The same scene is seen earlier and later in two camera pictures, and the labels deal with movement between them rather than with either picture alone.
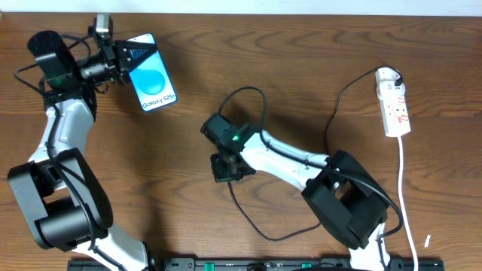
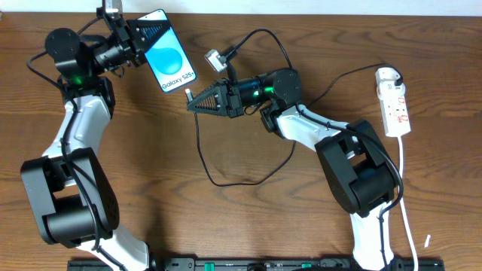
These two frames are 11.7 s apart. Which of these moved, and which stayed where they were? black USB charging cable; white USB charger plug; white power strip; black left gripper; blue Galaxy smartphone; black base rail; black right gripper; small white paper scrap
Moved: black USB charging cable; blue Galaxy smartphone; black left gripper; black right gripper
Stayed: white USB charger plug; small white paper scrap; white power strip; black base rail
